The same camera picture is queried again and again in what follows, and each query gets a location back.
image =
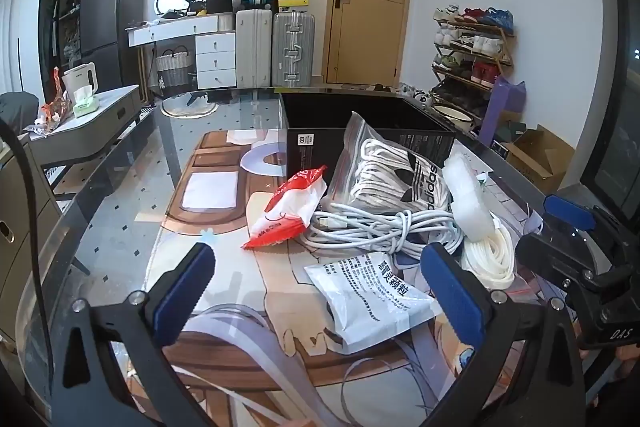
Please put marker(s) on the red snack bag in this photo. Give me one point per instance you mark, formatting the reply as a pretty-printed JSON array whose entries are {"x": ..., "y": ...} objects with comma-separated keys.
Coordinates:
[{"x": 55, "y": 107}]

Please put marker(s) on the white ribbed container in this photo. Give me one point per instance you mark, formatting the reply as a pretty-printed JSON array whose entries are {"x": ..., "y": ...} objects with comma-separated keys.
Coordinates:
[{"x": 226, "y": 22}]

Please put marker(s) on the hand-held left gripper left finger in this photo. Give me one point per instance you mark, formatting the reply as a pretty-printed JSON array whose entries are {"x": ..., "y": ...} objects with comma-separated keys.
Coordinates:
[{"x": 185, "y": 292}]

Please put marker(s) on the person's right hand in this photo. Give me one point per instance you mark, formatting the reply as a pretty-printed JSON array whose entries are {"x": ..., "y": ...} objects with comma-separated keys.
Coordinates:
[{"x": 627, "y": 353}]

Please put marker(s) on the pile of sneakers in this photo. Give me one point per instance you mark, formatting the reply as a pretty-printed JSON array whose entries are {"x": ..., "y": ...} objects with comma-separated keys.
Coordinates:
[{"x": 420, "y": 98}]

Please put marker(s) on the grey side table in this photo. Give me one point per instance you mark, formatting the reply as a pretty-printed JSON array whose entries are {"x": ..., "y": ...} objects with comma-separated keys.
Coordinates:
[{"x": 100, "y": 117}]

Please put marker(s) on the wooden shoe rack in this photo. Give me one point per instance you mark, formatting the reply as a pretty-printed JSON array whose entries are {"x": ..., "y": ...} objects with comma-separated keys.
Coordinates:
[{"x": 502, "y": 62}]

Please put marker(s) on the purple bag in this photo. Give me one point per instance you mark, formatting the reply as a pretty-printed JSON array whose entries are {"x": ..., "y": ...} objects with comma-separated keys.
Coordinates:
[{"x": 502, "y": 107}]

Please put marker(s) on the white electric kettle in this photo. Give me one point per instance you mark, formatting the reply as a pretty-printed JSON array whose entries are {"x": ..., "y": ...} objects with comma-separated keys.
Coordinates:
[{"x": 77, "y": 79}]

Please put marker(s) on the dark window frame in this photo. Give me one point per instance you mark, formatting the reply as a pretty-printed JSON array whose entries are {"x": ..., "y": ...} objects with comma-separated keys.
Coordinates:
[{"x": 615, "y": 107}]

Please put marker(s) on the printed desk mat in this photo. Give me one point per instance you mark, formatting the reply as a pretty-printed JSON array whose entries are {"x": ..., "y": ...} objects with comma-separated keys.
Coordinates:
[{"x": 220, "y": 227}]

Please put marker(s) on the white suitcase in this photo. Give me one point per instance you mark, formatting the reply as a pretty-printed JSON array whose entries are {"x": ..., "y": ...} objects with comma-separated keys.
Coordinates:
[{"x": 252, "y": 52}]

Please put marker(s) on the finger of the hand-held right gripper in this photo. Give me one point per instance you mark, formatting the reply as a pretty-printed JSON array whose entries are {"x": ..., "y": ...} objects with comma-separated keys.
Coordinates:
[
  {"x": 550, "y": 252},
  {"x": 567, "y": 209}
]

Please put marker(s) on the red white snack packet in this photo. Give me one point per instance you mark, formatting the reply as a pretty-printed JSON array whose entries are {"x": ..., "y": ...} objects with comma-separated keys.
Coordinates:
[{"x": 285, "y": 212}]

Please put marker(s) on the yellow black shoe box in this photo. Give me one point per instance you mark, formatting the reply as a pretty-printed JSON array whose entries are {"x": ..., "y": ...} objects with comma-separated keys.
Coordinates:
[{"x": 293, "y": 6}]

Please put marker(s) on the round grey rug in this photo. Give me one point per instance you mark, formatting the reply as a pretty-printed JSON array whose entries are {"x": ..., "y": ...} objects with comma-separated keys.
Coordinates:
[{"x": 190, "y": 108}]

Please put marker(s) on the white enamel basin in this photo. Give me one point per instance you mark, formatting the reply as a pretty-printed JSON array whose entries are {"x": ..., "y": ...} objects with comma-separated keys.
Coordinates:
[{"x": 452, "y": 117}]

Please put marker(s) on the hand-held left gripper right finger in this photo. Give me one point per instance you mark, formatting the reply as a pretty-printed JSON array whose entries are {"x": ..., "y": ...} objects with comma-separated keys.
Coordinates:
[{"x": 452, "y": 292}]

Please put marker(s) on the silver suitcase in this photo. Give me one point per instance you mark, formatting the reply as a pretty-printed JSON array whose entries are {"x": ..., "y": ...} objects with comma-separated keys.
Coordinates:
[{"x": 294, "y": 52}]

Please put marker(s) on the black bag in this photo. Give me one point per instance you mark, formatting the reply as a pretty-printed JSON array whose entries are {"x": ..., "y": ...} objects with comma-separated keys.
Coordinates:
[{"x": 220, "y": 3}]

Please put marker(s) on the dark green box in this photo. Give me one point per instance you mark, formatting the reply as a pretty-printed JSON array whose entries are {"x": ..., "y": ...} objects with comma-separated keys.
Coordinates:
[{"x": 507, "y": 137}]

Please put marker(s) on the black cardboard box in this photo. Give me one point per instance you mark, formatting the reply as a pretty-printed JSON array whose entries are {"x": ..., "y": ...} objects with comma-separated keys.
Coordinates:
[{"x": 320, "y": 147}]

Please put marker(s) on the wicker basket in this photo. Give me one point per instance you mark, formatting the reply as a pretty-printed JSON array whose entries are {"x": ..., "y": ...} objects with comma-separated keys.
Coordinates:
[{"x": 174, "y": 69}]

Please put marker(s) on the white foam roll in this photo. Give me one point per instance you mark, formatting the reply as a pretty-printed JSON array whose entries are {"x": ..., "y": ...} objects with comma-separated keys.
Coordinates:
[{"x": 467, "y": 197}]

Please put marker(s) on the zip bag of white socks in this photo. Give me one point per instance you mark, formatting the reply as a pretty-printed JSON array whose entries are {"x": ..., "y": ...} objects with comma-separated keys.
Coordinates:
[{"x": 395, "y": 177}]

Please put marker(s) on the rows of shoes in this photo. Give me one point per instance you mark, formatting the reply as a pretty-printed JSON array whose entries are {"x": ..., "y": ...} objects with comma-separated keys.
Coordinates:
[{"x": 475, "y": 42}]

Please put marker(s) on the black refrigerator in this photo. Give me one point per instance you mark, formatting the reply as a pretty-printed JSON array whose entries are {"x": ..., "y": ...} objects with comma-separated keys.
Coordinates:
[{"x": 107, "y": 17}]

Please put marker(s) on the green tissue pack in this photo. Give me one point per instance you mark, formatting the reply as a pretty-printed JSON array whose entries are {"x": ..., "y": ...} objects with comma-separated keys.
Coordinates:
[{"x": 85, "y": 107}]

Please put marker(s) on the white green medicine packet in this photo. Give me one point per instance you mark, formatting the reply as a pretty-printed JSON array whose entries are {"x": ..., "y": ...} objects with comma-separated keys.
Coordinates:
[{"x": 370, "y": 297}]

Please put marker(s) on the white vanity desk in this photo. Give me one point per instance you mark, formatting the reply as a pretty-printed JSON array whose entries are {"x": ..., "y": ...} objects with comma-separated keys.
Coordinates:
[{"x": 215, "y": 57}]

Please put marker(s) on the open cardboard box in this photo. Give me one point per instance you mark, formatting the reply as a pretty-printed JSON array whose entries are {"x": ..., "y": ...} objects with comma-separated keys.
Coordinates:
[{"x": 540, "y": 157}]

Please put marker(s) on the grey low cabinet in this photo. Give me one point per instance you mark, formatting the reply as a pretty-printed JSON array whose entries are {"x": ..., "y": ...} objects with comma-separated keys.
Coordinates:
[{"x": 20, "y": 232}]

